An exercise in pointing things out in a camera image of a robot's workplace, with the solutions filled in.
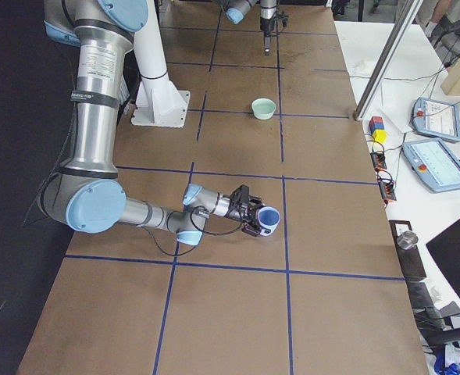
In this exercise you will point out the mint green bowl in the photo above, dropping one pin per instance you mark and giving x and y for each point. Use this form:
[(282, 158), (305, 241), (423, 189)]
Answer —
[(263, 108)]

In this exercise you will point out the steel cup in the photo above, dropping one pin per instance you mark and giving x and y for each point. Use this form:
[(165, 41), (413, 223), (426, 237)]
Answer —
[(407, 240)]

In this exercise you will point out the far teach pendant tablet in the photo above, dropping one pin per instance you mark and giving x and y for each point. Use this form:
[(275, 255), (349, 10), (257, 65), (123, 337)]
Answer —
[(436, 119)]

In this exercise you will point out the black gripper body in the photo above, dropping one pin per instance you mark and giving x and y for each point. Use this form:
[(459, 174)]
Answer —
[(266, 23), (237, 212)]

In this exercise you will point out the black orange connector strip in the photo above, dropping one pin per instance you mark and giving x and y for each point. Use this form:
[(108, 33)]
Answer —
[(379, 161), (387, 190)]

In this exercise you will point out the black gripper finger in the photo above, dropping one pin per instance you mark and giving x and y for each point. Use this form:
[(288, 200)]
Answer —
[(255, 202), (283, 18), (256, 230), (267, 44)]

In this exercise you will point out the black tray under steel cup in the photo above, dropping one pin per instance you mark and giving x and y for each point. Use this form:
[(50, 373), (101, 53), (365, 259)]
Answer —
[(410, 261)]

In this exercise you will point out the near teach pendant tablet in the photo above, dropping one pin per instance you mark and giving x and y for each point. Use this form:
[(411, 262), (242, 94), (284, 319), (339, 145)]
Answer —
[(434, 164)]

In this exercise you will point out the aluminium frame post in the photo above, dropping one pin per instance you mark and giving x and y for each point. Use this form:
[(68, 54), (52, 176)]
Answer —
[(396, 36)]

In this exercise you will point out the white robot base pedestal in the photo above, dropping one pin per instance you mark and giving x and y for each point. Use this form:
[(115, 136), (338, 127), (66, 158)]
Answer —
[(158, 103)]

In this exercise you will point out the teach pendant tablet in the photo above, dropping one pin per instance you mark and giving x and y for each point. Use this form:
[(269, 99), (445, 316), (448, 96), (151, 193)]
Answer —
[(436, 119), (434, 164)]

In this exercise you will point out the blue block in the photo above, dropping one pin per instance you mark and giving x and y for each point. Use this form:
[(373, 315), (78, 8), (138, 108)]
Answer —
[(376, 127)]

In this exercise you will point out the yellow block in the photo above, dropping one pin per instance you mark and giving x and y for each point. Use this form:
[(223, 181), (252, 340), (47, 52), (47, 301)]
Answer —
[(379, 135)]

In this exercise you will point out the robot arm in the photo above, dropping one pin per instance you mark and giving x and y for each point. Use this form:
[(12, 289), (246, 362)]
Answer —
[(236, 10), (84, 193)]

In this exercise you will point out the red block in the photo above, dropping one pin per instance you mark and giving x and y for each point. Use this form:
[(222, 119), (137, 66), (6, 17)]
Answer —
[(376, 119)]

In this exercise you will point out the light blue cup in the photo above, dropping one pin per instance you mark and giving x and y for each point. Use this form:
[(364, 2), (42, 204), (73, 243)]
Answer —
[(268, 220)]

